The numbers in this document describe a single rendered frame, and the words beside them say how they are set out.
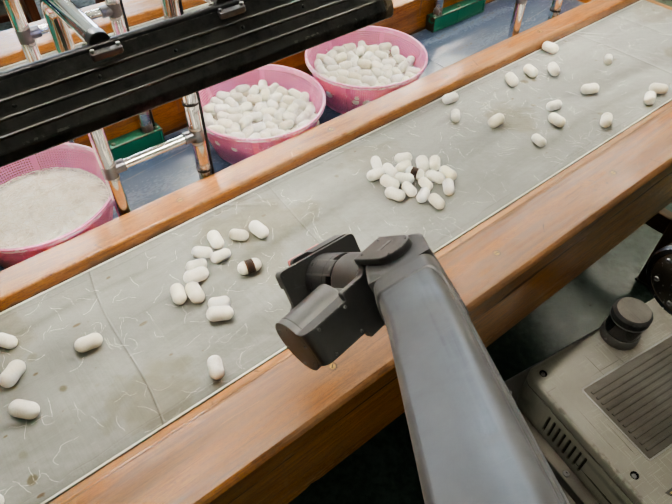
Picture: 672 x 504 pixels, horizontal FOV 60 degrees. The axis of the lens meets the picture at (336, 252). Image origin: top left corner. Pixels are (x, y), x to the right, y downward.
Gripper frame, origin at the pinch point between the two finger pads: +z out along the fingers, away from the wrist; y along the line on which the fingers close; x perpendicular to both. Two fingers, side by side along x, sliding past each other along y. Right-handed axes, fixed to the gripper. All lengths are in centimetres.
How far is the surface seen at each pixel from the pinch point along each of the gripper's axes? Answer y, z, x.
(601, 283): -115, 53, 64
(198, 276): 6.0, 18.5, -2.6
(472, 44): -90, 46, -18
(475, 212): -37.4, 7.5, 7.8
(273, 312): 0.5, 11.1, 5.8
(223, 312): 6.7, 12.2, 2.4
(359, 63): -54, 44, -24
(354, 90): -44, 36, -19
